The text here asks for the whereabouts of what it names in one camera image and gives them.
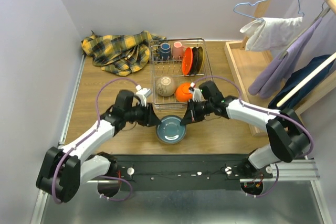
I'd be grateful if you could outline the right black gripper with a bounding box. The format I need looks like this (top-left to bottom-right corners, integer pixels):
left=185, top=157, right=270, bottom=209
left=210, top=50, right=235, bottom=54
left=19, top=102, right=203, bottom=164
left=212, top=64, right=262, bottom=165
left=181, top=98, right=213, bottom=125

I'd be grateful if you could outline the teal blue plate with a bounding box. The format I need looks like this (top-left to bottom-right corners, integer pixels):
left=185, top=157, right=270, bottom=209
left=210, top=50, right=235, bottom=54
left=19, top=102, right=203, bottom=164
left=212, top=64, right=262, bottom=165
left=156, top=115, right=186, bottom=145

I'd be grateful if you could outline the orange bowl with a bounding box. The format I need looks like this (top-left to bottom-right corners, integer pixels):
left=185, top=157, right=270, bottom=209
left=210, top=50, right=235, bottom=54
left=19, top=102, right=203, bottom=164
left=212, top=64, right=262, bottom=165
left=175, top=82, right=193, bottom=102

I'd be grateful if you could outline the wire metal dish rack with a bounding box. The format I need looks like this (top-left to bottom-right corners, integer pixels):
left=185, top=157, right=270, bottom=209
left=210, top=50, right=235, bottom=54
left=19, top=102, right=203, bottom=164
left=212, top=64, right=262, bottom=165
left=149, top=38, right=212, bottom=110

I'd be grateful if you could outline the orange plate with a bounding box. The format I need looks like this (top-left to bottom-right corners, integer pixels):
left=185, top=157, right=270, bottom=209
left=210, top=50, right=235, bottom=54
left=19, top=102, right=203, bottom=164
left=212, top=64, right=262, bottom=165
left=182, top=47, right=193, bottom=76

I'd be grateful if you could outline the yellow patterned plate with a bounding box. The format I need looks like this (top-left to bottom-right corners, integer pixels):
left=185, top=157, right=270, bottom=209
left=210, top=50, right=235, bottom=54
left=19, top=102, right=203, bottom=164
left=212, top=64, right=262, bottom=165
left=197, top=47, right=204, bottom=73

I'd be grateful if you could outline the pink white mug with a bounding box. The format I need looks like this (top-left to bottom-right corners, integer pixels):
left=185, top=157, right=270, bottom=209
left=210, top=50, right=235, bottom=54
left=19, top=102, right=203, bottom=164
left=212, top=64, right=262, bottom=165
left=172, top=41, right=184, bottom=60

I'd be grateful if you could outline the blue mug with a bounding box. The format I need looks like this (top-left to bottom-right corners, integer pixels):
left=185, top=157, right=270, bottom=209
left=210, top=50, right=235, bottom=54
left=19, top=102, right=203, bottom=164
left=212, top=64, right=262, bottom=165
left=158, top=42, right=171, bottom=61

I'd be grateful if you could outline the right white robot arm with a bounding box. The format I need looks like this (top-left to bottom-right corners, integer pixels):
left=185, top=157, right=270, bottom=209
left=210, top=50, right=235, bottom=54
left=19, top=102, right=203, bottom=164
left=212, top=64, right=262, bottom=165
left=180, top=81, right=312, bottom=178

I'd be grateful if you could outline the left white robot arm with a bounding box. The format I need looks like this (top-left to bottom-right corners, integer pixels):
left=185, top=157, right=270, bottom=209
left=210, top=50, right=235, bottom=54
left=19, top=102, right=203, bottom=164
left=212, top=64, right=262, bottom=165
left=36, top=86, right=161, bottom=204

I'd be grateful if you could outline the yellow plaid shirt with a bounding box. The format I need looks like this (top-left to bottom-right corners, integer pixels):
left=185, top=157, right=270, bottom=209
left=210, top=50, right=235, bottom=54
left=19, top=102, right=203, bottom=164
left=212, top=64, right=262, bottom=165
left=81, top=30, right=166, bottom=77

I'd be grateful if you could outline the purple garment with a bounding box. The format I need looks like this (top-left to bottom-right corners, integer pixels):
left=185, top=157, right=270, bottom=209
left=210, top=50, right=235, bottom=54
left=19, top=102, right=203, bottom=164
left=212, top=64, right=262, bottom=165
left=248, top=17, right=322, bottom=99

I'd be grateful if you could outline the white cloth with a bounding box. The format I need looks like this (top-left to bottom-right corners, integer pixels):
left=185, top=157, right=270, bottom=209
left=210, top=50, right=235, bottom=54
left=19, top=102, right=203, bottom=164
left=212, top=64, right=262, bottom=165
left=240, top=17, right=303, bottom=51

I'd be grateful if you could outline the right white camera module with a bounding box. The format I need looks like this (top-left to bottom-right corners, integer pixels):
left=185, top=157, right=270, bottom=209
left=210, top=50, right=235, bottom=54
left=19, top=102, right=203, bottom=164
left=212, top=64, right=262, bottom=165
left=188, top=82, right=202, bottom=102

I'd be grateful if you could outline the white camera module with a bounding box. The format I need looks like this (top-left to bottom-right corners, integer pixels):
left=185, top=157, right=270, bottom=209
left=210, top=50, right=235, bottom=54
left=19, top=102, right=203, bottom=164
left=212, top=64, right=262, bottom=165
left=188, top=82, right=202, bottom=102
left=135, top=84, right=152, bottom=106

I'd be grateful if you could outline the left white camera module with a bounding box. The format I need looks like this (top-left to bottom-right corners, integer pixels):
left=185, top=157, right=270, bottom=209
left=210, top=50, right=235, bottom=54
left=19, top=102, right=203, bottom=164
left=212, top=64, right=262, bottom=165
left=135, top=84, right=152, bottom=106

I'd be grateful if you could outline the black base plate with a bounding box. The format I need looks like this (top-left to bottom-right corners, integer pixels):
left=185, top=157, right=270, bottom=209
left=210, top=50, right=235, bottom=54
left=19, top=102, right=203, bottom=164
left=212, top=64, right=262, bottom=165
left=86, top=153, right=274, bottom=192

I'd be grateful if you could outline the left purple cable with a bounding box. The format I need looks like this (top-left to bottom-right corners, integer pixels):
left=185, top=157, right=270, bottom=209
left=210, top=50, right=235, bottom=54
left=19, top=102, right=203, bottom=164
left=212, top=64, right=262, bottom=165
left=51, top=78, right=141, bottom=205

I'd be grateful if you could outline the purple cable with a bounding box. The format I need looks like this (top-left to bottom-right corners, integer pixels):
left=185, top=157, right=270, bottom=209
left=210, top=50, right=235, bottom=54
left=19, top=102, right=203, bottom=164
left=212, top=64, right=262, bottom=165
left=51, top=78, right=141, bottom=205
left=190, top=75, right=315, bottom=198

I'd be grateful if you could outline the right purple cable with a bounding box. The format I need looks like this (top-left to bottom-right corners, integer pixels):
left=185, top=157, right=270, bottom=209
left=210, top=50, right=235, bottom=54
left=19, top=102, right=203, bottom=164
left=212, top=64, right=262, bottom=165
left=190, top=75, right=315, bottom=198

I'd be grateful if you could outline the aluminium rail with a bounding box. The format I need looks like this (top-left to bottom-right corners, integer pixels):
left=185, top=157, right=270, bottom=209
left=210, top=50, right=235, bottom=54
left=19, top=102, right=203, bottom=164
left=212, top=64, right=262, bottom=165
left=41, top=158, right=321, bottom=183

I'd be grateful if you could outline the grey wire hanger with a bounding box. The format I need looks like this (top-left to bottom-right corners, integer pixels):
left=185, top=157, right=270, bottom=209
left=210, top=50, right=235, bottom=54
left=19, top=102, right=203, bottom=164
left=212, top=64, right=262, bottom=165
left=278, top=0, right=333, bottom=61

